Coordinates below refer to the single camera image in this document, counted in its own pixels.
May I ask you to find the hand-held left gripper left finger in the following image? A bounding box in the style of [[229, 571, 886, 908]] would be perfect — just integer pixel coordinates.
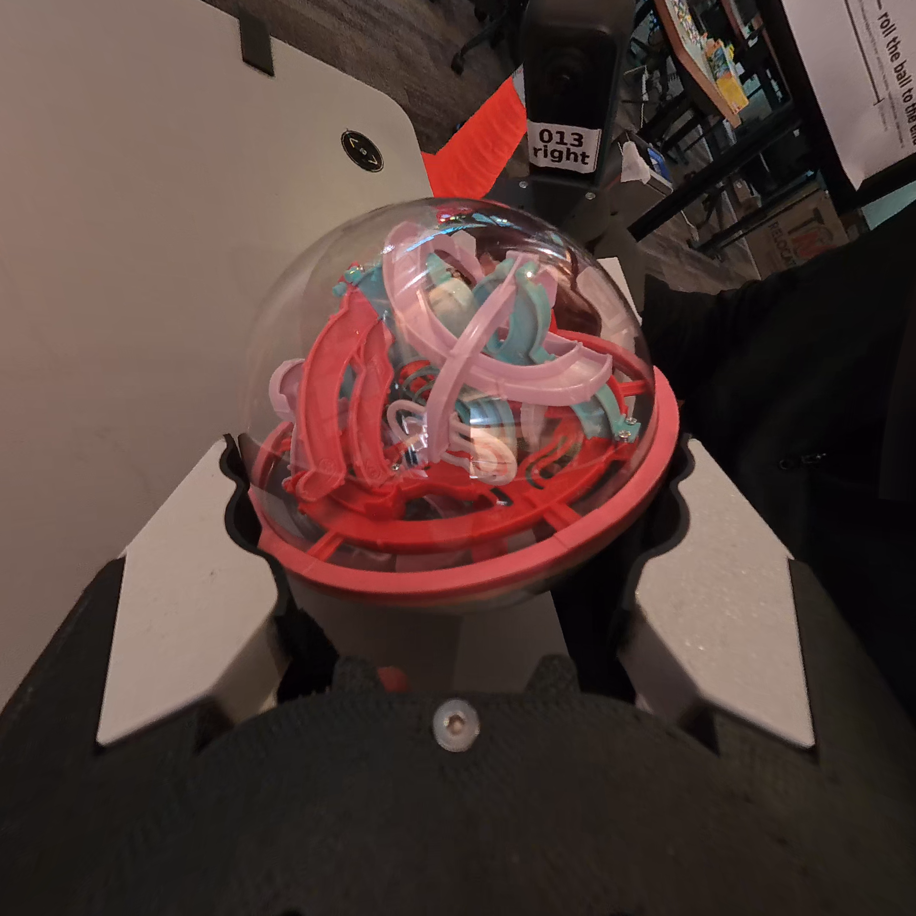
[[96, 431, 292, 750]]

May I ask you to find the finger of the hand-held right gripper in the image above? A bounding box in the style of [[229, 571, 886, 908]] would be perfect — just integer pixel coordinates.
[[593, 232, 646, 319]]

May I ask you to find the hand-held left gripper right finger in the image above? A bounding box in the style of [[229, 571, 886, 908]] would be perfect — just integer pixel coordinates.
[[621, 429, 818, 750]]

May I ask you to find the clear maze ball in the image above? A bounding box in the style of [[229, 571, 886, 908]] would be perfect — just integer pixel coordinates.
[[239, 197, 681, 614]]

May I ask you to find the black office chair base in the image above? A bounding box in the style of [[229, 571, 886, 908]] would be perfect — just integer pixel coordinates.
[[449, 0, 520, 73]]

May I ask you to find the orange safety cone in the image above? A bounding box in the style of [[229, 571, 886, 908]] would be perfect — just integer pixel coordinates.
[[422, 72, 532, 216]]

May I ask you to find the printed cardboard box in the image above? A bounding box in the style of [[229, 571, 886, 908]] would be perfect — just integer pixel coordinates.
[[744, 192, 868, 274]]

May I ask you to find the round desk control panel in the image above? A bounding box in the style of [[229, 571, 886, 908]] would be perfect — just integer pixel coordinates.
[[341, 127, 386, 173]]

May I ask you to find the white paper instruction sheet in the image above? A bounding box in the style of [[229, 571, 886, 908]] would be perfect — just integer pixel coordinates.
[[780, 0, 916, 191]]

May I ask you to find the black desk bracket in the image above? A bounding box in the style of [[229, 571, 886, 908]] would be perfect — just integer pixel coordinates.
[[238, 13, 277, 77]]

